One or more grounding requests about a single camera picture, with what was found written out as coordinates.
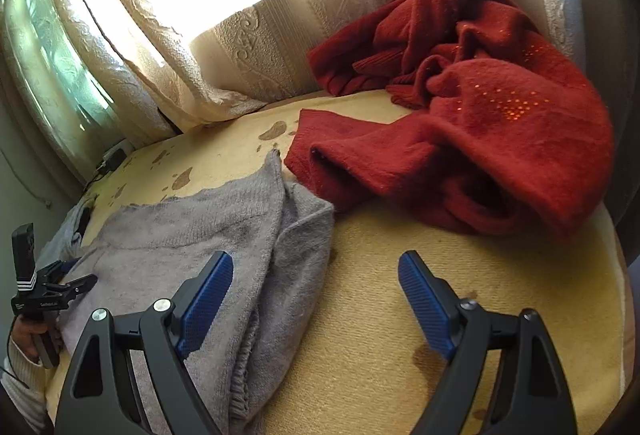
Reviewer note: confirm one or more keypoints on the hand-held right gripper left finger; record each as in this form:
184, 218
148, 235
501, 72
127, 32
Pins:
207, 300

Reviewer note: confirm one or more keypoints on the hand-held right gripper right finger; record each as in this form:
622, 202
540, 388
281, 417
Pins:
425, 300

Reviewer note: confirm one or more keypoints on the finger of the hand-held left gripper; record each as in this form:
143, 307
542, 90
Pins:
62, 267
80, 284

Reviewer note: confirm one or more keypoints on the taupe knit sweater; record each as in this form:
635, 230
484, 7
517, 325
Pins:
225, 225

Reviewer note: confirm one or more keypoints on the red knit sweater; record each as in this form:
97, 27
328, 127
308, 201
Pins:
475, 140

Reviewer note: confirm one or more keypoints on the person's left forearm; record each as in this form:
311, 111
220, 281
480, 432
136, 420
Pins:
22, 390

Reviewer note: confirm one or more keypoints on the person's left hand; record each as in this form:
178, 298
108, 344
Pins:
25, 340

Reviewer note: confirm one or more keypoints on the grey knit sweater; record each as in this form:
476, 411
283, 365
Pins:
67, 235

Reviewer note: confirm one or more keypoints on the yellow paw print blanket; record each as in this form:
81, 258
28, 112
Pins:
360, 290

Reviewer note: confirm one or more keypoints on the black charger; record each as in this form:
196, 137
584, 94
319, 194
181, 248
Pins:
112, 161

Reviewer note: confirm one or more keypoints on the white power strip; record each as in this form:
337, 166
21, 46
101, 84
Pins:
122, 147

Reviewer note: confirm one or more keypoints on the cream ribbed curtain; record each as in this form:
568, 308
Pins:
150, 40

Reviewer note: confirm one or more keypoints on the cream lace curtain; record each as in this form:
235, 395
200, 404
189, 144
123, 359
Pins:
260, 45

